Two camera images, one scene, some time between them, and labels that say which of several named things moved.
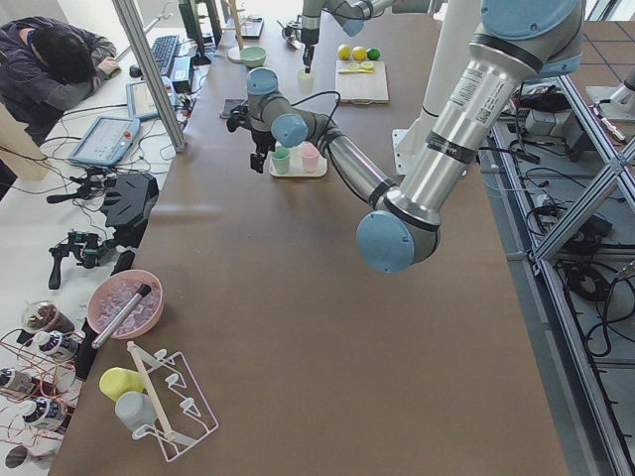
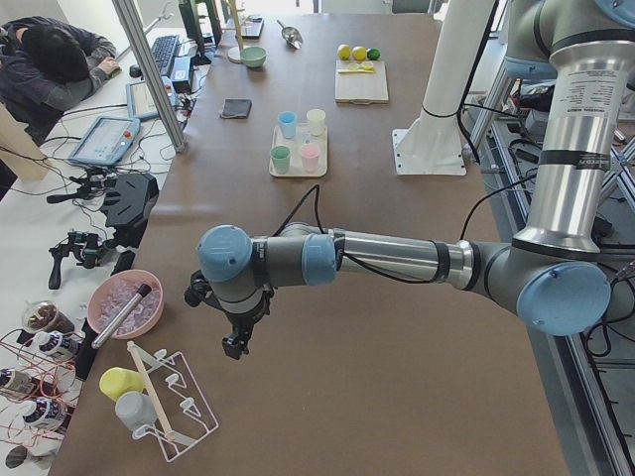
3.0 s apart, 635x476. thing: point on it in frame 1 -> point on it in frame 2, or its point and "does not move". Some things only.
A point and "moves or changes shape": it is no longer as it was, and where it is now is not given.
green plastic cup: x=281 y=159 does not move
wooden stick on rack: x=150 y=390 does not move
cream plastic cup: x=307 y=81 moves or changes shape
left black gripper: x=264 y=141 -> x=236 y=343
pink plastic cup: x=311 y=157 does not move
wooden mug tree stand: x=234 y=54 does not move
